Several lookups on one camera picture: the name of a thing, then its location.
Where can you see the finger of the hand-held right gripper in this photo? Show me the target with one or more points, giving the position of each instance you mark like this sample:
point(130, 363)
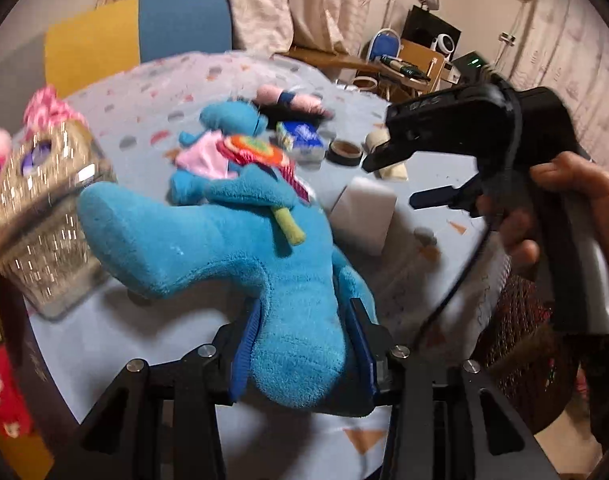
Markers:
point(434, 197)
point(384, 157)

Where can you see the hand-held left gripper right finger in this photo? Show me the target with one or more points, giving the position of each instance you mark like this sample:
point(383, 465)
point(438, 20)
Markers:
point(369, 370)

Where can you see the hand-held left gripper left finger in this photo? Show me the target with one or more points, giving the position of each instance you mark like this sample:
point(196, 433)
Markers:
point(244, 360)

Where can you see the blue and white tissue packet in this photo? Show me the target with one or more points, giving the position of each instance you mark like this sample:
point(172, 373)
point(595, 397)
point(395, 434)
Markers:
point(299, 135)

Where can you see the large blue plush toy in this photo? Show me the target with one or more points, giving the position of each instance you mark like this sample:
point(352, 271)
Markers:
point(209, 250)

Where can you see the person's right hand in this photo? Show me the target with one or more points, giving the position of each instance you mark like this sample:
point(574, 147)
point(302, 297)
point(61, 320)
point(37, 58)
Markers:
point(599, 195)

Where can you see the beige bandage roll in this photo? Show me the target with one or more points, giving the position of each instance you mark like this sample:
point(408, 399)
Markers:
point(377, 140)

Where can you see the black tape roll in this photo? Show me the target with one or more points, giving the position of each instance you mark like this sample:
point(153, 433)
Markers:
point(334, 157)

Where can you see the black device with green light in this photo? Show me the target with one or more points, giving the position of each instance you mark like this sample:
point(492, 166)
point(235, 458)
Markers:
point(472, 67)

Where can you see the white box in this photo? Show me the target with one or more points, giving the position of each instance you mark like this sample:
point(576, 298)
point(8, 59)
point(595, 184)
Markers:
point(362, 215)

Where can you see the white round hoop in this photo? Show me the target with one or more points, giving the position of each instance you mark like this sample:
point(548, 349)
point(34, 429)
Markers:
point(357, 82)

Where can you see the white round fan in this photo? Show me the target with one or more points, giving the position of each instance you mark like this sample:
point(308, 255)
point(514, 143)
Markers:
point(444, 44)

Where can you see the black and green tool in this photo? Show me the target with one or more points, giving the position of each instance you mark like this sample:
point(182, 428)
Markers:
point(399, 66)

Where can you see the wooden table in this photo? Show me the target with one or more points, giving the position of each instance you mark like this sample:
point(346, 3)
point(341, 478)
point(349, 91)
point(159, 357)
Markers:
point(334, 60)

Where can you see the blue folding chair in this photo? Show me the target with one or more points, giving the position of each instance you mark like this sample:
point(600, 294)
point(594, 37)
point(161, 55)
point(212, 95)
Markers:
point(387, 42)

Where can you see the black monitor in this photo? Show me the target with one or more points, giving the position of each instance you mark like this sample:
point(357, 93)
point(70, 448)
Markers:
point(419, 25)

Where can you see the dark red patterned cushion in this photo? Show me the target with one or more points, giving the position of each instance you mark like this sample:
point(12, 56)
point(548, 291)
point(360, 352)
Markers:
point(524, 360)

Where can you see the small blue plush toy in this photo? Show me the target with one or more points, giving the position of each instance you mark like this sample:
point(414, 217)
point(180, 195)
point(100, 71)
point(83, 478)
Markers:
point(234, 115)

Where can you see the beige curtain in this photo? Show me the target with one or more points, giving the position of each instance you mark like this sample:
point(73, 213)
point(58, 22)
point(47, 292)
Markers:
point(284, 0)

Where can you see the red printed cloth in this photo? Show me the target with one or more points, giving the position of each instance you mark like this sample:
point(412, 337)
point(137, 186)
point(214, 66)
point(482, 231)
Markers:
point(4, 395)

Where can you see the silver ornate box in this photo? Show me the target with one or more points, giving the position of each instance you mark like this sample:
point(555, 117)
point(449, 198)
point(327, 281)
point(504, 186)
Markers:
point(39, 220)

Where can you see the patterned light blue tablecloth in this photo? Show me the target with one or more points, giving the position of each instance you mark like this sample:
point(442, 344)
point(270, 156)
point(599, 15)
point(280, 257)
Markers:
point(134, 120)

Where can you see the pink spotted plush toy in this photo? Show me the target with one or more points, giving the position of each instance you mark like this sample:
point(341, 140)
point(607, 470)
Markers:
point(49, 105)

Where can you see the grey chair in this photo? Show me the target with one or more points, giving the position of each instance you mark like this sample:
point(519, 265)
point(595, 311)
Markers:
point(22, 85)

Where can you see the wall outlet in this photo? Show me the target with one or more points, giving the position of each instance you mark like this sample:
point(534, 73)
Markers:
point(507, 39)

